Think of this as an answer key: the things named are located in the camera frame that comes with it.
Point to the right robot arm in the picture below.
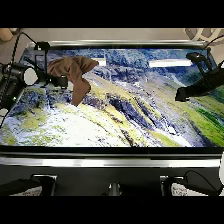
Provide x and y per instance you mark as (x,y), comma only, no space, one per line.
(213,81)

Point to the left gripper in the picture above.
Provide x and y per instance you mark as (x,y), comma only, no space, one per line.
(60,81)

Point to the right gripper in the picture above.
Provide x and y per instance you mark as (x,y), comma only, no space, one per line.
(185,93)

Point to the brown garment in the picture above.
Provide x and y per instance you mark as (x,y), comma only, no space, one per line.
(75,71)

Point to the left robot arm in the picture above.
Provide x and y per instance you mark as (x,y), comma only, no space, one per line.
(14,83)

